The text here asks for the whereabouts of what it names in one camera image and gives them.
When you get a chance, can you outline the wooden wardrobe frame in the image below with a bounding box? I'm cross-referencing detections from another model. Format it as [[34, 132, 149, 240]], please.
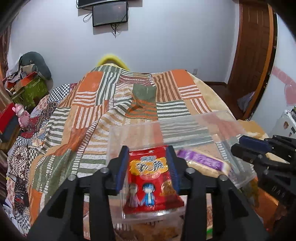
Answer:
[[228, 1, 278, 120]]

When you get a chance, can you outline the white sliding wardrobe door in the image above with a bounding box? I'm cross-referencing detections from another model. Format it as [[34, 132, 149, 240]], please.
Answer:
[[251, 15, 295, 135]]

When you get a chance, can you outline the clear plastic storage box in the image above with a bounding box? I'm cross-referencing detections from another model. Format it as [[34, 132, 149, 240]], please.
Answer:
[[106, 110, 258, 230]]

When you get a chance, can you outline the green shopping bag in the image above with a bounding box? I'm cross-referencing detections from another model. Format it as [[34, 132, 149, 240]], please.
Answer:
[[12, 75, 49, 111]]

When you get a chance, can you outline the small wall monitor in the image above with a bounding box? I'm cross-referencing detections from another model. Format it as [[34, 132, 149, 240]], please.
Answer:
[[92, 1, 128, 27]]

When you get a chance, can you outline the striped brown curtain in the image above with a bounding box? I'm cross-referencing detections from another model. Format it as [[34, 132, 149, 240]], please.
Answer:
[[0, 24, 12, 111]]

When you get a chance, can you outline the patchwork striped quilt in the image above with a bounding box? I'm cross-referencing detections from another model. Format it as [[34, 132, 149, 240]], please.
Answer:
[[28, 65, 280, 241]]

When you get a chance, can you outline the checkered patchwork sheet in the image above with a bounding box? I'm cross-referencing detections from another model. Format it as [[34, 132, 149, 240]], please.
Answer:
[[3, 83, 77, 236]]

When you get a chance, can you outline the large wall television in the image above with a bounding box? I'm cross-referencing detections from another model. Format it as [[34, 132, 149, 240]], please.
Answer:
[[76, 0, 121, 9]]

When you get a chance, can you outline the dark blue box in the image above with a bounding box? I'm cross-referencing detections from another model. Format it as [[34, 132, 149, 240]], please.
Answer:
[[1, 116, 20, 143]]

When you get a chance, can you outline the purple wafer pack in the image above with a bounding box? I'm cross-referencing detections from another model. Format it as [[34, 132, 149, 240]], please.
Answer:
[[177, 149, 231, 178]]

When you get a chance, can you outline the red gift box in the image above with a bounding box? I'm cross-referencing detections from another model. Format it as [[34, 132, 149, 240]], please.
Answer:
[[0, 103, 16, 134]]

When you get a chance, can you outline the yellow foam headboard arch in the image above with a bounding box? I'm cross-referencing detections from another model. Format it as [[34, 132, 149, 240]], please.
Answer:
[[97, 54, 130, 71]]

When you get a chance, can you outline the red cartoon snack bag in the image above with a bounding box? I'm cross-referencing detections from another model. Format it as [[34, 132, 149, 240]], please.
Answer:
[[123, 146, 184, 214]]

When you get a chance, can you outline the pink rabbit toy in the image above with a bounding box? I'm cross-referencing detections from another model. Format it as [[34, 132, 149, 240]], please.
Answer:
[[12, 103, 30, 128]]

